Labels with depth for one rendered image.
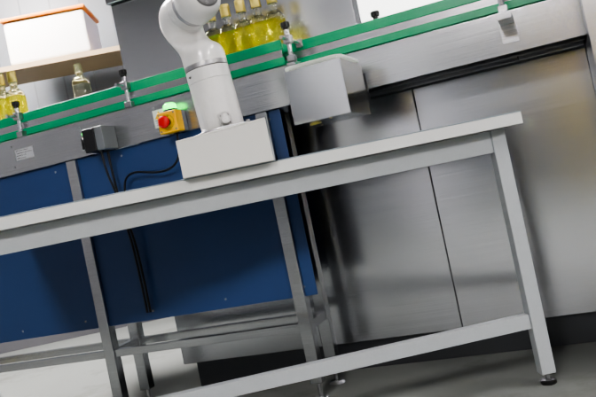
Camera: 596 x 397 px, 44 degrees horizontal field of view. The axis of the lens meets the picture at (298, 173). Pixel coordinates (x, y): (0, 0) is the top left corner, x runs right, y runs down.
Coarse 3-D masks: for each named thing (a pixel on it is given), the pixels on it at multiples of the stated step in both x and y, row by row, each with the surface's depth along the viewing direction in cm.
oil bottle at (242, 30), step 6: (240, 24) 250; (246, 24) 249; (234, 30) 251; (240, 30) 250; (246, 30) 249; (240, 36) 250; (246, 36) 249; (240, 42) 250; (246, 42) 249; (252, 42) 249; (240, 48) 250; (246, 48) 249
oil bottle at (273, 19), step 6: (270, 12) 246; (276, 12) 245; (282, 12) 248; (270, 18) 246; (276, 18) 245; (282, 18) 246; (270, 24) 246; (276, 24) 245; (270, 30) 246; (276, 30) 245; (282, 30) 245; (270, 36) 246; (276, 36) 245; (270, 42) 247; (282, 42) 245
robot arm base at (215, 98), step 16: (224, 64) 203; (192, 80) 201; (208, 80) 200; (224, 80) 201; (192, 96) 203; (208, 96) 200; (224, 96) 200; (208, 112) 200; (224, 112) 200; (240, 112) 204; (208, 128) 200
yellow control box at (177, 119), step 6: (156, 114) 240; (162, 114) 239; (168, 114) 238; (174, 114) 237; (180, 114) 240; (174, 120) 238; (180, 120) 240; (186, 120) 243; (174, 126) 238; (180, 126) 239; (186, 126) 243; (162, 132) 239; (168, 132) 239; (174, 132) 240; (180, 132) 244
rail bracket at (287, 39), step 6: (282, 24) 230; (288, 24) 230; (282, 36) 225; (288, 36) 229; (288, 42) 230; (294, 42) 235; (300, 42) 240; (288, 48) 230; (288, 54) 231; (294, 54) 230; (288, 60) 230; (294, 60) 230
